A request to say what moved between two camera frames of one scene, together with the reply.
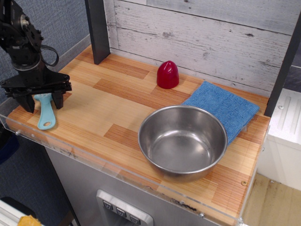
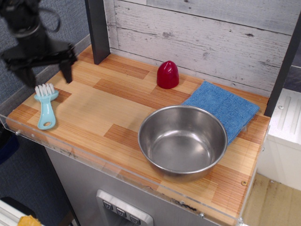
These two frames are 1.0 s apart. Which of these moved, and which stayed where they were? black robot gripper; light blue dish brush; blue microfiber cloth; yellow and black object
Moved: black robot gripper
Stayed: blue microfiber cloth; light blue dish brush; yellow and black object
